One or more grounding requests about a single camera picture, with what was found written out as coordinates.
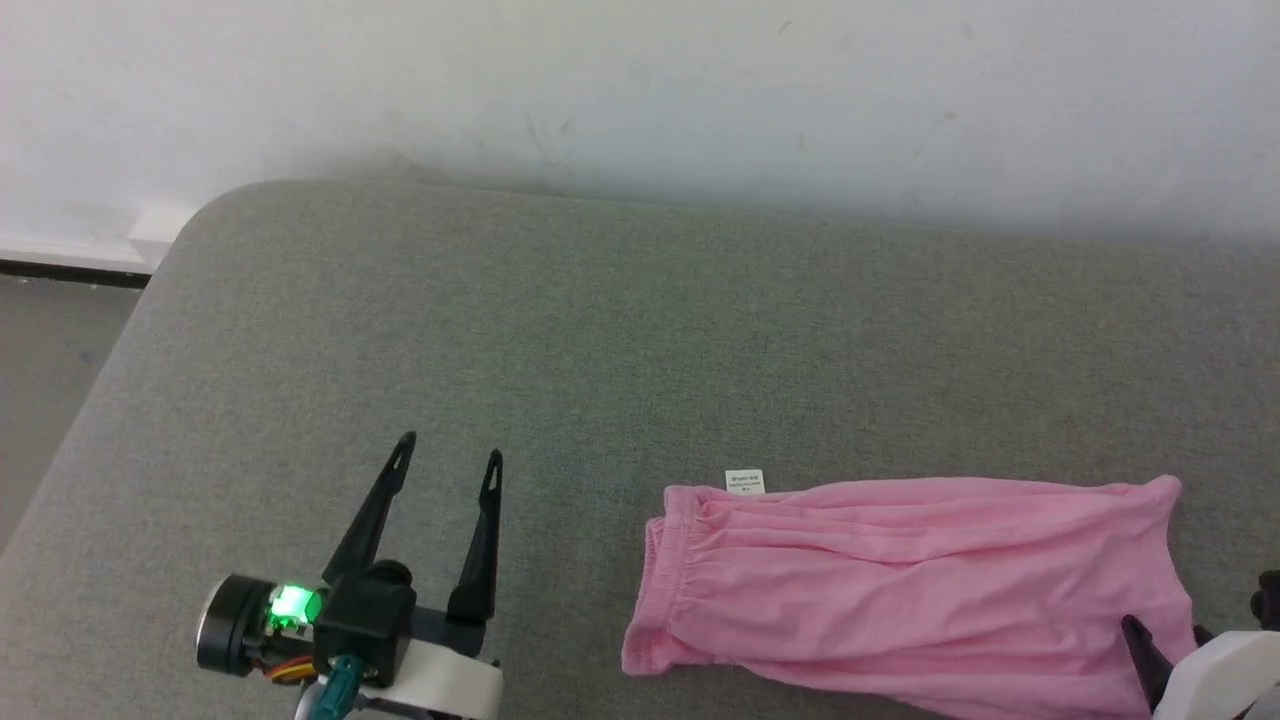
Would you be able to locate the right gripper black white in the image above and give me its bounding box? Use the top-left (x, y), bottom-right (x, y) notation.
top-left (1119, 569), bottom-right (1280, 720)

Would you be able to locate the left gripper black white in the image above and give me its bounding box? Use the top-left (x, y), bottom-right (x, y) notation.
top-left (196, 431), bottom-right (505, 720)

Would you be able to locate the pink garment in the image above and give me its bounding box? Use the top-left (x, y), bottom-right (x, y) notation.
top-left (620, 468), bottom-right (1201, 720)

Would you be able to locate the grey fabric sofa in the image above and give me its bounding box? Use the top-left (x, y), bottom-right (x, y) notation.
top-left (0, 178), bottom-right (1280, 720)

